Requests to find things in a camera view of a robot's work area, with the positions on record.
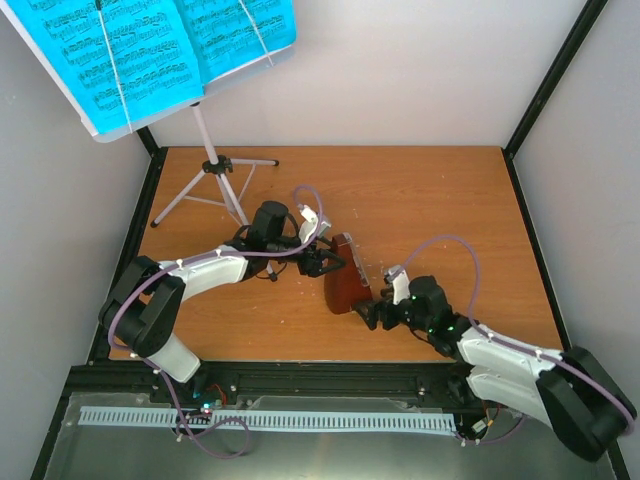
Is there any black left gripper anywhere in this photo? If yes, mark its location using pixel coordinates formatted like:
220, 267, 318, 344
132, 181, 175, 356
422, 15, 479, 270
267, 235, 345, 277

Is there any white tripod music stand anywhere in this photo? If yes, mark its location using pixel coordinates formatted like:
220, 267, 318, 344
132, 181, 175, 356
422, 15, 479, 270
150, 102, 280, 228

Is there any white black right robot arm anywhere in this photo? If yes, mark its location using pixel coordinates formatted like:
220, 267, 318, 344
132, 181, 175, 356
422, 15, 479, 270
350, 275, 637, 461

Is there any blue sheet music book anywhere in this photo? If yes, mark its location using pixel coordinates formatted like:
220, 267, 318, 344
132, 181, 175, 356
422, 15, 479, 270
1, 1, 297, 142

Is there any black frame post right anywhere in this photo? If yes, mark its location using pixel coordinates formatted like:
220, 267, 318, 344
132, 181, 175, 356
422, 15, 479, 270
503, 0, 612, 154

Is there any light blue slotted cable duct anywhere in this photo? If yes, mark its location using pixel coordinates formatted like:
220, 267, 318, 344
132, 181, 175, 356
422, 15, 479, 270
77, 406, 456, 436

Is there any black frame post left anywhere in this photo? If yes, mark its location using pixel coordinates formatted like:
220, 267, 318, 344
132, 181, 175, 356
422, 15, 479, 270
31, 127, 168, 479

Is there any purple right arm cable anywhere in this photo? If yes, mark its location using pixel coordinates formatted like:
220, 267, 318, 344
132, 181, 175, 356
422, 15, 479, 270
394, 234, 637, 436

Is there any brown wooden metronome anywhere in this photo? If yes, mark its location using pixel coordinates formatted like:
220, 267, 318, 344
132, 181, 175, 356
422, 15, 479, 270
324, 232, 373, 315

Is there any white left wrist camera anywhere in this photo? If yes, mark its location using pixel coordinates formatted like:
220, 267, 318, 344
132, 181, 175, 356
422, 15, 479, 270
298, 204, 332, 244

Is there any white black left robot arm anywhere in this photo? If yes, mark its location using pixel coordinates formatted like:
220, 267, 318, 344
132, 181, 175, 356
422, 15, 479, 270
98, 201, 346, 403

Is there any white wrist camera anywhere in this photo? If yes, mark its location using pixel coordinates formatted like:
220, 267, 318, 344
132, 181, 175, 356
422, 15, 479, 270
298, 204, 332, 244
384, 265, 410, 305

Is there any black frame post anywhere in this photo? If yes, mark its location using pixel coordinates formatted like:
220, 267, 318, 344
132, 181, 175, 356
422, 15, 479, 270
31, 127, 168, 479
503, 0, 612, 154

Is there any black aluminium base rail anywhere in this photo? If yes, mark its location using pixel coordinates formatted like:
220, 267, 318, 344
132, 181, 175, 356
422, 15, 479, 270
63, 360, 480, 413

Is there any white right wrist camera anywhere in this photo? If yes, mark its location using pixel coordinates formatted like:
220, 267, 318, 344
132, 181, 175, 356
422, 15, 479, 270
384, 265, 410, 305

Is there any clear plastic metronome cover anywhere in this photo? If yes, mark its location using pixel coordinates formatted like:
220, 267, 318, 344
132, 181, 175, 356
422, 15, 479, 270
345, 232, 370, 288

